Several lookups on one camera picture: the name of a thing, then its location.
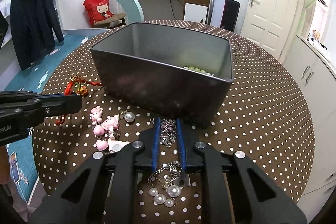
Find white low cabinet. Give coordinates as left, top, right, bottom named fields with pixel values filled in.
left=283, top=36, right=335, bottom=222

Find wooden chair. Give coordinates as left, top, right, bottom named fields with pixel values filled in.
left=92, top=13, right=126, bottom=28

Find green jade bead bracelet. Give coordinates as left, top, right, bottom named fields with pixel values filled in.
left=183, top=65, right=215, bottom=77

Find red knot tassel charm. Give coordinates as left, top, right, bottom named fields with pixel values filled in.
left=55, top=75, right=103, bottom=127

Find black and white suitcase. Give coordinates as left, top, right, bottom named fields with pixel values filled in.
left=210, top=0, right=240, bottom=32

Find grey metal tin box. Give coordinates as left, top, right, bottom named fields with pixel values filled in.
left=91, top=23, right=234, bottom=128

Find white room door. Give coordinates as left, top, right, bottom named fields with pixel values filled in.
left=240, top=0, right=298, bottom=58

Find pink charm keychain cluster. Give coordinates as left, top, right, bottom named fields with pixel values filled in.
left=90, top=106, right=130, bottom=154

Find white door small cabinet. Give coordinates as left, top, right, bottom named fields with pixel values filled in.
left=183, top=0, right=211, bottom=24

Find red cat print bag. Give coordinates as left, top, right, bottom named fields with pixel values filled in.
left=83, top=0, right=114, bottom=27

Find dark hanging jacket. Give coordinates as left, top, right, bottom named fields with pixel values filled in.
left=10, top=0, right=64, bottom=71

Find pearl and chain bracelet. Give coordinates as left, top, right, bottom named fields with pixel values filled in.
left=146, top=160, right=191, bottom=208

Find brown polka dot tablecloth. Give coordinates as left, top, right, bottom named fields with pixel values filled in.
left=31, top=20, right=314, bottom=223

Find single pearl earring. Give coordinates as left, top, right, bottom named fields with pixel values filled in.
left=119, top=110, right=135, bottom=123

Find blue candy pattern bedspread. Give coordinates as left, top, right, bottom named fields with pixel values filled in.
left=1, top=35, right=92, bottom=204

